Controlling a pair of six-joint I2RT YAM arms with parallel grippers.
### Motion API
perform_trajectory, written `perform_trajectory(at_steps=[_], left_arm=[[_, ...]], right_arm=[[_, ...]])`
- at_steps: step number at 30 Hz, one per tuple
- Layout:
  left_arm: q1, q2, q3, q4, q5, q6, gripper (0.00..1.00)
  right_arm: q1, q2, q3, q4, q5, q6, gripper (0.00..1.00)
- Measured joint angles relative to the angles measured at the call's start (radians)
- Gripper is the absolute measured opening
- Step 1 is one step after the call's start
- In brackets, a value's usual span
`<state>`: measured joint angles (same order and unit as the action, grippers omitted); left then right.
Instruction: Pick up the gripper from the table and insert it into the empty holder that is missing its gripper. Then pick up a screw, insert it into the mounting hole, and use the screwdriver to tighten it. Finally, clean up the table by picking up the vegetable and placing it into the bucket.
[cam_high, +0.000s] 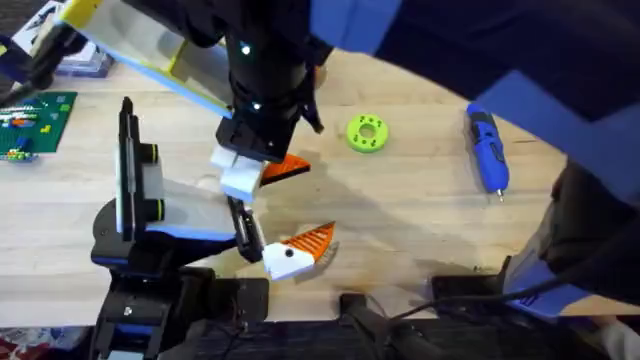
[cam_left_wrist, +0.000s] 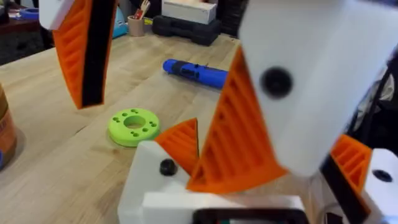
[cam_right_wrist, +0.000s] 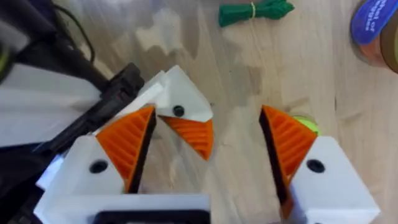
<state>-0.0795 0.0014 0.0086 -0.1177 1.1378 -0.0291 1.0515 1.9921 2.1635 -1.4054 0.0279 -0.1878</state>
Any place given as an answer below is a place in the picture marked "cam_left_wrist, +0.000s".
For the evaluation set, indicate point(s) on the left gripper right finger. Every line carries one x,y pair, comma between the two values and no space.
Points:
353,161

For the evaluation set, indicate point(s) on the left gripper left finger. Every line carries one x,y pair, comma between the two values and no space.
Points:
146,183

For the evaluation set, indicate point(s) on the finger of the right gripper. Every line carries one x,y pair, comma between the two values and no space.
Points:
311,46
71,53

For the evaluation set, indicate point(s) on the blue electric screwdriver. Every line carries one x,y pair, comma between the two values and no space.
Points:
205,76

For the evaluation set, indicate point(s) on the light blue object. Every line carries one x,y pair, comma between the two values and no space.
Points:
119,23

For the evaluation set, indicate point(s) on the blue round container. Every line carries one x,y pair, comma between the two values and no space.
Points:
29,14

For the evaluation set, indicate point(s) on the green disc with holes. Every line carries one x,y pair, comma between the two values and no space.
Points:
118,129

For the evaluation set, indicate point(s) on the beige cup with tools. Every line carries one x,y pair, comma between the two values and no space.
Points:
136,26

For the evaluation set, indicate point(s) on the black ribbed box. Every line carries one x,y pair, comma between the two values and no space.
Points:
231,15

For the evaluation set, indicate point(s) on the brown cylindrical container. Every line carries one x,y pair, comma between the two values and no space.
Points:
6,130

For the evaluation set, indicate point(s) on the black case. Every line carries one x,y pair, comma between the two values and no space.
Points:
186,31

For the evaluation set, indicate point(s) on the white box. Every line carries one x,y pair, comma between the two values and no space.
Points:
186,11

